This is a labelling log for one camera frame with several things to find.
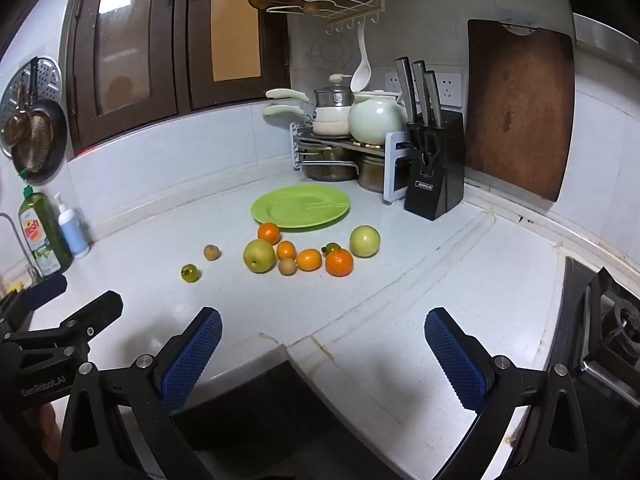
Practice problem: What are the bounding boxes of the dark wooden cutting board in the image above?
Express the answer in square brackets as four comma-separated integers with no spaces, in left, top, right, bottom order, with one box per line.
[465,19,575,203]

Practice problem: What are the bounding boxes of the black frying pan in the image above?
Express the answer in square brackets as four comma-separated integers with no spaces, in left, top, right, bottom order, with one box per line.
[10,57,68,185]

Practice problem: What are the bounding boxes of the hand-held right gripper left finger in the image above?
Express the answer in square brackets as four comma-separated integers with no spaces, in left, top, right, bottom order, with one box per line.
[59,306,224,480]

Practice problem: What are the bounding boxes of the white ceramic teapot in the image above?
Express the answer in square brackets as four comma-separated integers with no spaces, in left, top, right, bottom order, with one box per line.
[348,91,408,145]

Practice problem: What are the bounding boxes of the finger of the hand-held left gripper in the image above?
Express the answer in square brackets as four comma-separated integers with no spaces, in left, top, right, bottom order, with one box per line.
[0,274,68,332]
[27,290,124,358]

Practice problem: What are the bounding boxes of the brown wooden cabinet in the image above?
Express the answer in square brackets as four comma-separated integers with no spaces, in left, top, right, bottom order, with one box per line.
[65,0,291,161]

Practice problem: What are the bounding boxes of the green plate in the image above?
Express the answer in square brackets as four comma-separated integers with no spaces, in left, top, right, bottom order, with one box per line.
[250,184,351,232]

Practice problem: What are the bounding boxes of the green dish soap bottle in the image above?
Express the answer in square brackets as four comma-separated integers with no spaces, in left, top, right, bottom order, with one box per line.
[17,170,75,278]

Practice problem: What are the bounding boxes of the steel handled knife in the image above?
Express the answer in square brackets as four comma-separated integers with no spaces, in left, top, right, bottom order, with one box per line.
[423,70,444,129]
[395,57,419,125]
[411,60,432,127]

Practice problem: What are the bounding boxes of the steel saucepan with long handle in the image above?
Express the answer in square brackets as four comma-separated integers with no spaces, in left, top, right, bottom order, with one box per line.
[299,155,397,194]

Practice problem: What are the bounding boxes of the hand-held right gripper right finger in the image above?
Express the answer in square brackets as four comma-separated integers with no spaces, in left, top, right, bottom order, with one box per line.
[424,307,591,480]

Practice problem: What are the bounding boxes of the steel range hood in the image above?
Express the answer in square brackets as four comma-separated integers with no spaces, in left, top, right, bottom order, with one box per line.
[572,12,640,66]

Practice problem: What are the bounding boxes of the black knife block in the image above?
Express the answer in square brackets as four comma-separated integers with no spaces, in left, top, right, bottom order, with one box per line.
[404,110,467,221]

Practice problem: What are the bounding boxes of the black kitchen scissors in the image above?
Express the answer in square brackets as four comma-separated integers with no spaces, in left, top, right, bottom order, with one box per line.
[419,127,446,169]

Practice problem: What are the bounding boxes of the green pear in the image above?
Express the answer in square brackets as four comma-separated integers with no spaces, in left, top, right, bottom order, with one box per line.
[349,225,381,258]

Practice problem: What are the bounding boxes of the perforated metal steamer plate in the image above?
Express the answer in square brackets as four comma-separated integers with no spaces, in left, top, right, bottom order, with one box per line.
[0,56,63,158]

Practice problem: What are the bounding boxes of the steel pot with glass lid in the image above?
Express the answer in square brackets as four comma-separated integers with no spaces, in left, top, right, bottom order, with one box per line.
[314,74,354,109]

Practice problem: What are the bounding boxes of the wire trivet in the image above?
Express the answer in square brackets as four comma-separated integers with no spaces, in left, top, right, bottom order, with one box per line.
[306,35,359,82]

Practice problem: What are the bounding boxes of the large steel pot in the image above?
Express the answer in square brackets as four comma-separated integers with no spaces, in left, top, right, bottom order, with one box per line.
[301,145,359,183]

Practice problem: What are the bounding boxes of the white ladle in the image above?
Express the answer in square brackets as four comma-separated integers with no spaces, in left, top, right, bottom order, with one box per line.
[350,22,372,93]

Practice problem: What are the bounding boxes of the gas stove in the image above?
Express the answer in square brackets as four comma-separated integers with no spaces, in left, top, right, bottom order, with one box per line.
[547,257,640,441]

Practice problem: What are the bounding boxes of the grey kitchen shelf rack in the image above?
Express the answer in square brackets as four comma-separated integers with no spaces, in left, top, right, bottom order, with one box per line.
[290,121,414,204]

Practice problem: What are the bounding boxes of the white pump bottle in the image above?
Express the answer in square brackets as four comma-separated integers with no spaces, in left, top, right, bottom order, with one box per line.
[54,191,91,261]

